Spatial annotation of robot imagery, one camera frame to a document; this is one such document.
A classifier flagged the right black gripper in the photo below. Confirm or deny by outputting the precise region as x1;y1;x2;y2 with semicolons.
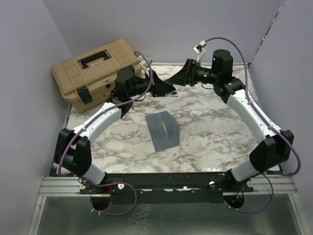
167;59;219;87

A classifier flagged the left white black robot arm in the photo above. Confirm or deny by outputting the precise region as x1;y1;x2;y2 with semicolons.
53;67;175;193

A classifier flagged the white glue stick cap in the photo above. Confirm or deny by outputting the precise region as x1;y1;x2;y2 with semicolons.
191;110;198;117

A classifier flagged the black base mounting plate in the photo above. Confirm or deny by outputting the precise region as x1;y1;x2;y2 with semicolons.
80;172;253;204

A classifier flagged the tan plastic toolbox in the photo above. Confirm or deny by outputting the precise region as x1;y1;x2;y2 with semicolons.
51;39;142;113

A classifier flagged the aluminium frame rail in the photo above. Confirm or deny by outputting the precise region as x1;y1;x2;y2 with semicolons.
39;175;298;197

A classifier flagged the grey paper envelope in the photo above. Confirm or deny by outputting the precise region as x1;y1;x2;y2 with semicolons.
145;111;180;152

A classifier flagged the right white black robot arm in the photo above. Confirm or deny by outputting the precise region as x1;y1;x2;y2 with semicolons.
168;49;294;191

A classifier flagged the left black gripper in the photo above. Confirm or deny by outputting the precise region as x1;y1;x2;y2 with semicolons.
128;69;175;97

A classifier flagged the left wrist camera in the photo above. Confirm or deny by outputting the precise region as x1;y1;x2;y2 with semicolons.
137;55;154;75

